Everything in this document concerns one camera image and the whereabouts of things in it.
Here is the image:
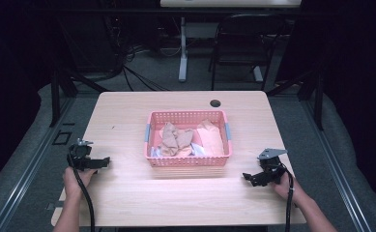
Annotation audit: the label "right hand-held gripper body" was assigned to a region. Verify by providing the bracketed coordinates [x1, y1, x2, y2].
[256, 147, 288, 187]

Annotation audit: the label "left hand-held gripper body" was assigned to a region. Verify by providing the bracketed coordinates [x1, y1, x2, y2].
[67, 138, 95, 172]

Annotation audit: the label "person's right hand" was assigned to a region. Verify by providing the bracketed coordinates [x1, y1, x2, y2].
[271, 171, 306, 205]

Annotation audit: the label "person's left hand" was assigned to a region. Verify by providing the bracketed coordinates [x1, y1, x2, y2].
[62, 166, 99, 201]

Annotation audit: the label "peach pink cloth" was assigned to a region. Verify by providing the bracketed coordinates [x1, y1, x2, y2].
[195, 119, 225, 158]

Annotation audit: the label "white light blue cloth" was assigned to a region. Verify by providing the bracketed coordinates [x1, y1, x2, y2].
[149, 142, 207, 159]

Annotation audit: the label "pink plastic basket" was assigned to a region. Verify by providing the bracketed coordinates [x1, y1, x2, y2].
[143, 109, 234, 168]

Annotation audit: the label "black metal stand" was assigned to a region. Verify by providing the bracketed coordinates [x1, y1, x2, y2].
[266, 61, 326, 131]
[48, 64, 109, 129]

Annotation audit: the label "beige brown cloth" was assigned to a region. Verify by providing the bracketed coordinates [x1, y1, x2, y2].
[159, 121, 195, 158]

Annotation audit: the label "black metal chair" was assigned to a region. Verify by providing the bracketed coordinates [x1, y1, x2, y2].
[207, 13, 287, 92]

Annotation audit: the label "white desk with legs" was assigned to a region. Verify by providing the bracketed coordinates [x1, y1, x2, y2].
[159, 0, 303, 83]

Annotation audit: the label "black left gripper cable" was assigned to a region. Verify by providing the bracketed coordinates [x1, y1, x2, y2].
[67, 154, 97, 232]

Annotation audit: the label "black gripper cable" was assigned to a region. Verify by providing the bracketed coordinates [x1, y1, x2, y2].
[279, 162, 296, 232]
[67, 154, 97, 232]

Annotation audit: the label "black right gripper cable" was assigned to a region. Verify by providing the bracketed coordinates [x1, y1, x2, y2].
[279, 162, 296, 232]

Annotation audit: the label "black floor cables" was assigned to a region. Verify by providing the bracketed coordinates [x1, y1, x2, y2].
[104, 13, 184, 93]

